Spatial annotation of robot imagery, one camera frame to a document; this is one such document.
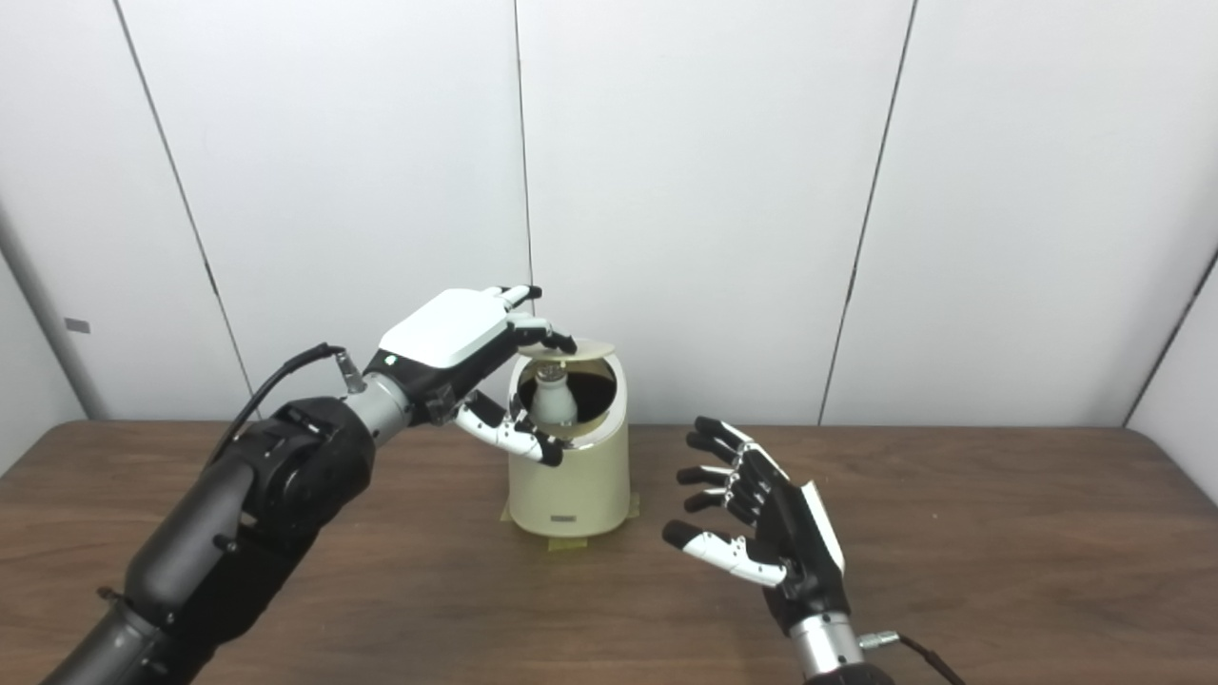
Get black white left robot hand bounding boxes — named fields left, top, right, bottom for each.
left=364, top=284, right=579, bottom=467

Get small white plastic bottle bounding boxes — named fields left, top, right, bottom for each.
left=530, top=366, right=580, bottom=426

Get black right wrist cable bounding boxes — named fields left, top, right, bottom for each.
left=859, top=630, right=968, bottom=685

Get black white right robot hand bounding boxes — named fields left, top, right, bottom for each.
left=662, top=416, right=851, bottom=634

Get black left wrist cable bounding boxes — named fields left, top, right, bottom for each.
left=204, top=342, right=368, bottom=469

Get cream-colored bin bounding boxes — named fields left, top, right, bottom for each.
left=507, top=340, right=632, bottom=538

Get round cream bin lid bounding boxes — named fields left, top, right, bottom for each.
left=519, top=340, right=616, bottom=363

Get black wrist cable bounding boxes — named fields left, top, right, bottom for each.
left=859, top=630, right=968, bottom=685
left=204, top=342, right=368, bottom=469

